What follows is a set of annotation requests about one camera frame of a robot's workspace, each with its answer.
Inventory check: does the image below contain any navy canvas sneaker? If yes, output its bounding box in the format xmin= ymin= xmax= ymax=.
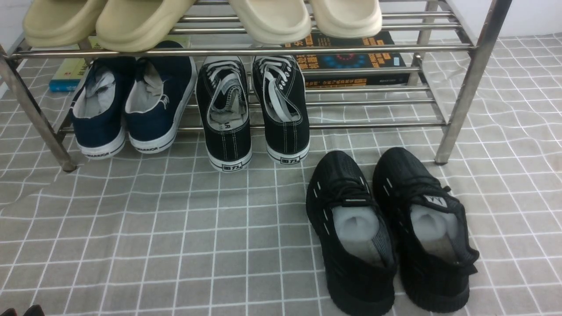
xmin=69 ymin=57 xmax=136 ymax=159
xmin=124 ymin=56 xmax=197 ymax=154

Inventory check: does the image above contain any metal shoe rack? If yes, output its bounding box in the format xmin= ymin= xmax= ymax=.
xmin=1 ymin=0 xmax=511 ymax=172

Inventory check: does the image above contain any right black canvas sneaker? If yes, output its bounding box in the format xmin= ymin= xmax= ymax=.
xmin=252 ymin=55 xmax=310 ymax=165

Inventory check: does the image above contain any black canvas sneaker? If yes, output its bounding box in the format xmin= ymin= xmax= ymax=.
xmin=252 ymin=55 xmax=310 ymax=165
xmin=195 ymin=56 xmax=252 ymax=172

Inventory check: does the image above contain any left black canvas sneaker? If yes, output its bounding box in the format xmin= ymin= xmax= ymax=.
xmin=195 ymin=56 xmax=252 ymax=172

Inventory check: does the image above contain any black orange book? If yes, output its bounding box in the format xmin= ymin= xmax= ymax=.
xmin=284 ymin=31 xmax=410 ymax=88

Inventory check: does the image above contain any left black knit sneaker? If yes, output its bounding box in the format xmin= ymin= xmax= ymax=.
xmin=306 ymin=151 xmax=397 ymax=316

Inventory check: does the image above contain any black knit sneaker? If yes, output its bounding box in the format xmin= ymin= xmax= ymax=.
xmin=372 ymin=147 xmax=480 ymax=313
xmin=306 ymin=151 xmax=397 ymax=316

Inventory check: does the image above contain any cream slipper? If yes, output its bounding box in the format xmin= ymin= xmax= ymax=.
xmin=309 ymin=0 xmax=382 ymax=38
xmin=228 ymin=0 xmax=312 ymax=44

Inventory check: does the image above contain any grey checked floor cloth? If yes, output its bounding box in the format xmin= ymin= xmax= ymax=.
xmin=0 ymin=34 xmax=562 ymax=316

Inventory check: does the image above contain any right black knit sneaker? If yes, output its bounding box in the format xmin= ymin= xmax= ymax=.
xmin=372 ymin=147 xmax=480 ymax=313

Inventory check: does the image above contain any beige slipper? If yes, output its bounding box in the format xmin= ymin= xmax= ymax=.
xmin=23 ymin=0 xmax=107 ymax=48
xmin=96 ymin=0 xmax=195 ymax=52

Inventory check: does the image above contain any green blue book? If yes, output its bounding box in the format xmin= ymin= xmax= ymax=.
xmin=49 ymin=35 xmax=191 ymax=92

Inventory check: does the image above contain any far left beige slipper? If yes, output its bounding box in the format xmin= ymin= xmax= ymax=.
xmin=23 ymin=0 xmax=107 ymax=48

